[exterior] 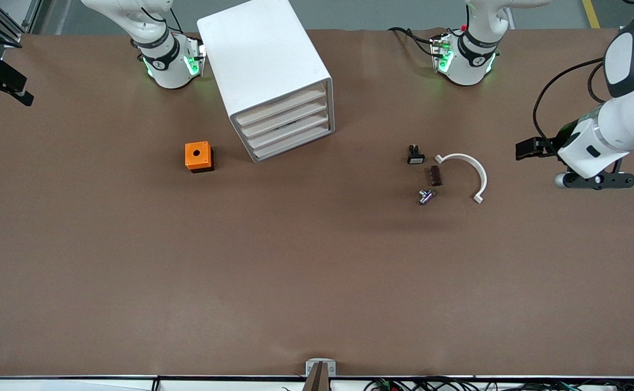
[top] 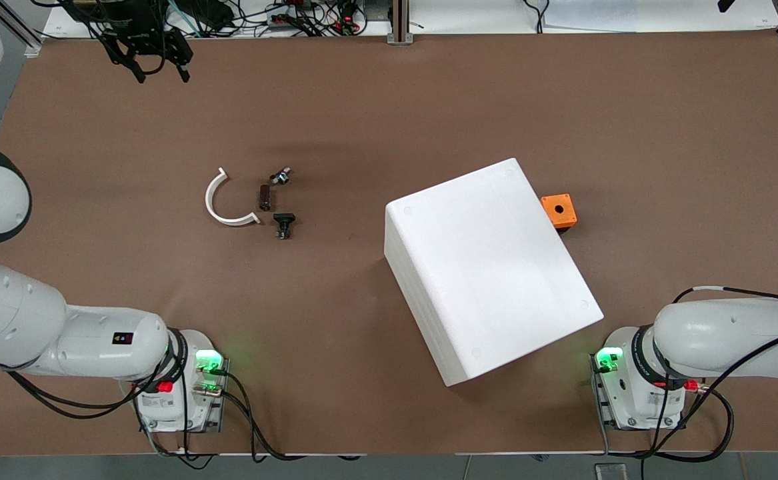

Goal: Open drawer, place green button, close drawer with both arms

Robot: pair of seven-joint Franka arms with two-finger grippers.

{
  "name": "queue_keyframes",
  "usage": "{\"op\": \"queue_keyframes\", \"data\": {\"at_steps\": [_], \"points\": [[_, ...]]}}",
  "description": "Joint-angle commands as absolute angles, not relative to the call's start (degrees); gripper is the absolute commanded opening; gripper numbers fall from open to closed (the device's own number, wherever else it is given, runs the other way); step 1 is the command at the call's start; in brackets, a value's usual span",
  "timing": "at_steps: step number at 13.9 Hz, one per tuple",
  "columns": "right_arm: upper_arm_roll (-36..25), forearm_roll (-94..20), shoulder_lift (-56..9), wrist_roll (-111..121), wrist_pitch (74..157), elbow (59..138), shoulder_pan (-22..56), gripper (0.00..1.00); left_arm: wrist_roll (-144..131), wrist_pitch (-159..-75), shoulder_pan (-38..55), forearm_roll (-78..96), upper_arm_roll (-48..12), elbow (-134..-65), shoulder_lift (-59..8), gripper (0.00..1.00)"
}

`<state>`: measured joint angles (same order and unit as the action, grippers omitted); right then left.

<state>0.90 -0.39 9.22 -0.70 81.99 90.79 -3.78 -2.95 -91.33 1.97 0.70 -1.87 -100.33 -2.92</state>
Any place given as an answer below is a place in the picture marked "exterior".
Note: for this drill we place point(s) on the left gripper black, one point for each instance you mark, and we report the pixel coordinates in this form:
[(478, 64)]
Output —
[(557, 141)]

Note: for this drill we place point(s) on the white plastic drawer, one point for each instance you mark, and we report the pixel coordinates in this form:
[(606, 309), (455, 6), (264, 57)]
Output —
[(284, 106), (284, 142), (284, 118), (311, 120)]

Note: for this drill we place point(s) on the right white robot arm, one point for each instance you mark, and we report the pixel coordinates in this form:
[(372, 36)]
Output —
[(170, 70)]

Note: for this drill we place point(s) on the orange button box with hole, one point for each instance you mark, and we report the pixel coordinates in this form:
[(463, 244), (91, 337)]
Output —
[(205, 161)]

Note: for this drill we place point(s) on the white drawer cabinet housing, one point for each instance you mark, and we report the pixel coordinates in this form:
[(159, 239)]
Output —
[(262, 54)]

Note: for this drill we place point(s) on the white curved plastic clamp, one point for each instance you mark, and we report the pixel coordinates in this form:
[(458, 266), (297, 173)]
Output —
[(460, 157)]

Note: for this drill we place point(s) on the small brown terminal block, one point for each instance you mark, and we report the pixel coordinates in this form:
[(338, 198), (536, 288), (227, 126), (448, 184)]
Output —
[(435, 176)]

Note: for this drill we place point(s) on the small silver metal fitting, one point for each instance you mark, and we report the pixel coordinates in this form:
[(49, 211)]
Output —
[(425, 197)]

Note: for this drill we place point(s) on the brown table cover sheet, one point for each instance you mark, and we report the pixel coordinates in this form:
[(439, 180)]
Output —
[(316, 271)]

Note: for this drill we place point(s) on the aluminium frame profile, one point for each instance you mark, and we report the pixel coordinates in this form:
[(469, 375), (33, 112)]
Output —
[(10, 35)]

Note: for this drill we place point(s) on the black white rectangular switch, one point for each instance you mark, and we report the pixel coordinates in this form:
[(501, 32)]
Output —
[(415, 158)]

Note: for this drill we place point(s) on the grey camera post bracket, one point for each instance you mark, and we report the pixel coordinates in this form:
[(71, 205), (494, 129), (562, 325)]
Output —
[(321, 374)]

